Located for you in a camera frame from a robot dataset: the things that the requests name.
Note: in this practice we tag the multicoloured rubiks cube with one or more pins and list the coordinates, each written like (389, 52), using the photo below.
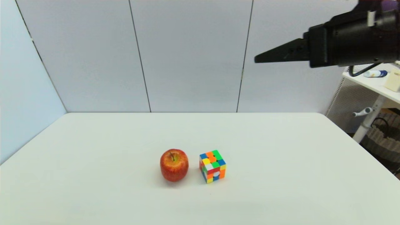
(212, 166)

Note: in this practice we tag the red apple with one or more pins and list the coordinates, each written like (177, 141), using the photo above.
(174, 166)

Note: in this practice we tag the cream box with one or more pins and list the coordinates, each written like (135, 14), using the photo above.
(393, 81)

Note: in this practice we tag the blue and white bottle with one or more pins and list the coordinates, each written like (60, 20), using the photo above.
(375, 73)

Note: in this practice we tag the white perforated pegboard panel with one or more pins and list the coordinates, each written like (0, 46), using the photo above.
(350, 100)

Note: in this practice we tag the woven wicker basket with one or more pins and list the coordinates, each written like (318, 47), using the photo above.
(382, 145)

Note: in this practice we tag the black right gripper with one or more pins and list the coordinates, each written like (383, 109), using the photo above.
(340, 40)

